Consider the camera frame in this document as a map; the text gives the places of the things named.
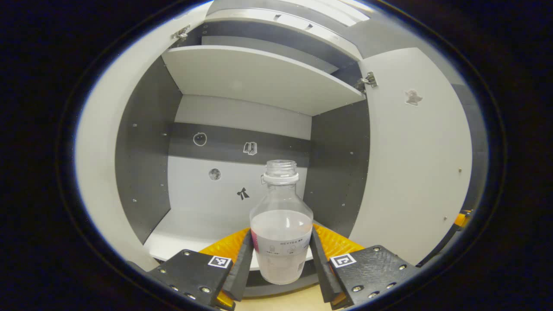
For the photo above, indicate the white cabinet shelf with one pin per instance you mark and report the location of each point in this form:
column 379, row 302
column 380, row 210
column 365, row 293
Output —
column 259, row 77

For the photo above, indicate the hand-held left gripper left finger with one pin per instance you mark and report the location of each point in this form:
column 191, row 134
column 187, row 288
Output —
column 242, row 268

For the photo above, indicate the white cabinet door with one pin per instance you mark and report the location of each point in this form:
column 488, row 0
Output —
column 99, row 172
column 410, row 172

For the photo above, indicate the ceiling light panel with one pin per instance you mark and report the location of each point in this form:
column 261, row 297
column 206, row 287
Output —
column 345, row 8

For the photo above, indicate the white and grey cabinet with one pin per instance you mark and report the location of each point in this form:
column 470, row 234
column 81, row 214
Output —
column 207, row 194

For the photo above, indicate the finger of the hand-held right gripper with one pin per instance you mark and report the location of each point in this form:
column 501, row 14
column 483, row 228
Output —
column 463, row 218

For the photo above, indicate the white cabinet drawer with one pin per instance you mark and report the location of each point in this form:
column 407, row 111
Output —
column 268, row 23

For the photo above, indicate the metal door hinge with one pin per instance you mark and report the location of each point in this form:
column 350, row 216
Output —
column 181, row 33
column 367, row 81

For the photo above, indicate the clear plastic bottle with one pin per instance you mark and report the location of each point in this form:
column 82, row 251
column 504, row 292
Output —
column 281, row 242

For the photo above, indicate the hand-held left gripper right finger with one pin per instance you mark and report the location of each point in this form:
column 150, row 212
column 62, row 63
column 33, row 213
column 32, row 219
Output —
column 319, row 268

